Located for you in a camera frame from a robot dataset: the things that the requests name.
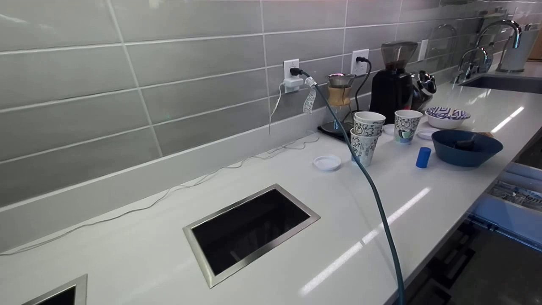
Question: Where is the kitchen drawer with cutlery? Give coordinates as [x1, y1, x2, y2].
[468, 160, 542, 252]

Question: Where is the round white lid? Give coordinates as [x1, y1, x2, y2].
[311, 154, 343, 172]

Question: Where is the white plug adapter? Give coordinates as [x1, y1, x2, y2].
[279, 74, 318, 94]

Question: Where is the steel rimmed counter opening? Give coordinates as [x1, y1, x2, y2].
[182, 182, 321, 289]

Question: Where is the glass jar with amber contents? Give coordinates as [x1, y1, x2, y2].
[324, 70, 353, 130]

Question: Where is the patterned paper cup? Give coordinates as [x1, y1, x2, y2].
[352, 109, 387, 137]
[348, 126, 380, 169]
[392, 108, 424, 143]

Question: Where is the black coffee grinder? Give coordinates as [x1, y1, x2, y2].
[368, 40, 419, 125]

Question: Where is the small blue cylinder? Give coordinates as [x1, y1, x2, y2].
[414, 145, 433, 169]

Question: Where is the shiny metal kettle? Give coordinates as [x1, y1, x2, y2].
[409, 69, 438, 109]

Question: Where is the blue white patterned bowl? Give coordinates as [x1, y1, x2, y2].
[423, 104, 472, 130]

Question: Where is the dark blue bowl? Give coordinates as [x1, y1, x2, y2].
[429, 128, 504, 169]

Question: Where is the small chrome faucet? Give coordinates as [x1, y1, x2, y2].
[453, 45, 490, 84]

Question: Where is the steel sink basin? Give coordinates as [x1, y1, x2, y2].
[460, 70, 542, 94]

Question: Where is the tall chrome faucet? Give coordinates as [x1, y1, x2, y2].
[475, 16, 524, 54]

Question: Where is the white wall outlet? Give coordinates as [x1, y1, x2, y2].
[282, 57, 301, 91]
[348, 47, 370, 76]
[416, 37, 429, 62]

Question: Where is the long thin dark cable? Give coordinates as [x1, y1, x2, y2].
[287, 65, 407, 305]

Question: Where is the thin white cable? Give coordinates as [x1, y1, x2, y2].
[0, 82, 323, 257]

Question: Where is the black grinder power cable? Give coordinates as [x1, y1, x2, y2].
[352, 54, 374, 111]

